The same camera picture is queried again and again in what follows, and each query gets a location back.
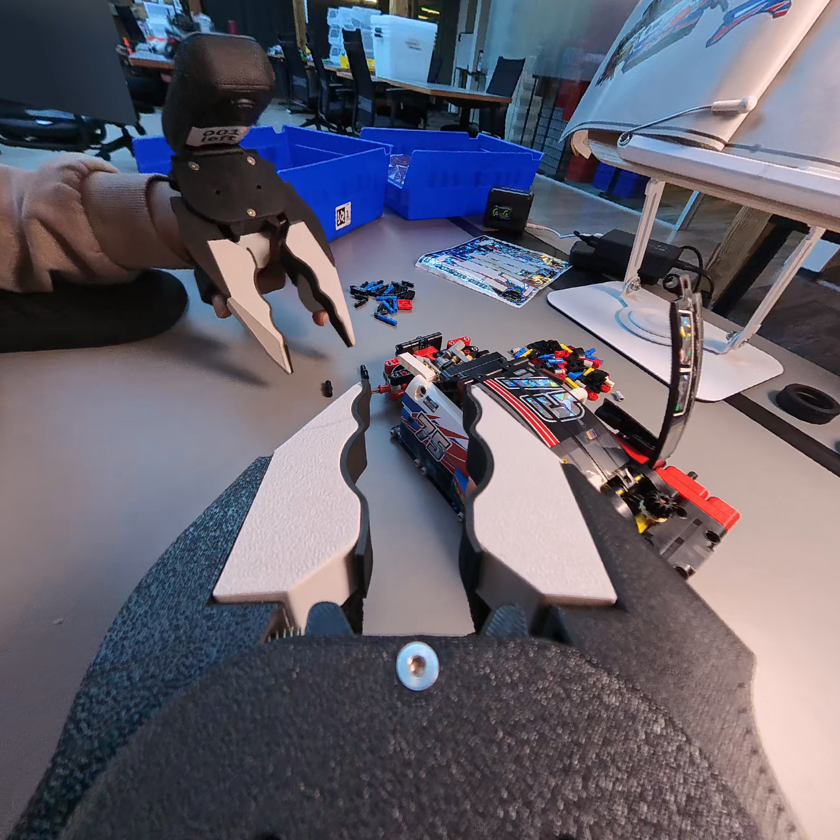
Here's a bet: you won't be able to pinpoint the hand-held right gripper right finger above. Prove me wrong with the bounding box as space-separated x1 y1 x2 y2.
459 384 619 634

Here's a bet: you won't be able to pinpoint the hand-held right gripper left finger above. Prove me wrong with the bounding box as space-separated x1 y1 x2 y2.
211 382 375 634

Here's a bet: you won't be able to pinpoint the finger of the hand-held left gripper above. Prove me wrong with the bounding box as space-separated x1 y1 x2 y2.
205 236 295 375
276 213 357 349

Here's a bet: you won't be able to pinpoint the lego race car model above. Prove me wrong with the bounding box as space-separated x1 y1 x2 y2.
377 274 741 580

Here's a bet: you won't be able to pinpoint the person's left forearm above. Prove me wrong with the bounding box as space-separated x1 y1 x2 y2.
0 156 155 294

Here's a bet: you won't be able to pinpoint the pile of blue black lego pins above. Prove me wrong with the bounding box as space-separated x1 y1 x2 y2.
350 280 416 327

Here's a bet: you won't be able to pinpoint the pile of mixed lego pieces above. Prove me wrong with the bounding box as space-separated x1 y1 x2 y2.
511 338 616 403

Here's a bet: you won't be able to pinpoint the lego instruction leaflet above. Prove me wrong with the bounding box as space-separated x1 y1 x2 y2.
415 234 573 308

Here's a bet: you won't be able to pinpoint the black lego tire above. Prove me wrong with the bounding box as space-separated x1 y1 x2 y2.
776 382 840 425

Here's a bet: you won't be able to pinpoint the lego instruction booklet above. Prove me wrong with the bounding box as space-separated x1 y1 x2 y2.
560 0 840 173

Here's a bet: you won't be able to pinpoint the person's left hand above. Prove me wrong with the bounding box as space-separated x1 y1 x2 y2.
147 177 329 327

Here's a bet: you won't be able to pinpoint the blue plastic bin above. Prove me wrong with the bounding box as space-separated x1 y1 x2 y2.
360 126 546 221
131 123 393 244

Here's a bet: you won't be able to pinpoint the stack of clear storage boxes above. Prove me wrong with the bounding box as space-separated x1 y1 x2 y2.
326 7 382 67

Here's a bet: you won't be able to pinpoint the small black cube device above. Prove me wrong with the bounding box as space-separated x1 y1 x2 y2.
483 186 534 237

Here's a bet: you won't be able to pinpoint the dark partition panel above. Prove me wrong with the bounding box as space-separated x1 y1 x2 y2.
0 0 140 127

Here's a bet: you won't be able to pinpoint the wooden desk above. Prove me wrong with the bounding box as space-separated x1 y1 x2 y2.
308 62 514 132

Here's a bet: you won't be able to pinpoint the white storage box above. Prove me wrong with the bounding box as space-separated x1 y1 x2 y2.
369 13 439 84

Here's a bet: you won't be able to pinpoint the white book stand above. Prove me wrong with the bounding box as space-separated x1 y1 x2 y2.
546 98 840 403

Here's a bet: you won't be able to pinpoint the black power adapter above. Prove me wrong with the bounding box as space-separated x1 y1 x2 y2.
568 227 686 284

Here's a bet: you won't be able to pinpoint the red storage bins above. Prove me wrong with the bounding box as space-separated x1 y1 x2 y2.
563 79 601 185

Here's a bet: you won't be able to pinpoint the blue crates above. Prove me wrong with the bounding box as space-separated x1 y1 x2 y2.
592 161 651 200

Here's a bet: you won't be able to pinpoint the wooden table leg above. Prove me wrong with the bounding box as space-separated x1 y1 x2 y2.
707 203 791 316

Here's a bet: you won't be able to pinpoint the black cable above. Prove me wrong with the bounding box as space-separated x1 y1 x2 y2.
661 244 715 309

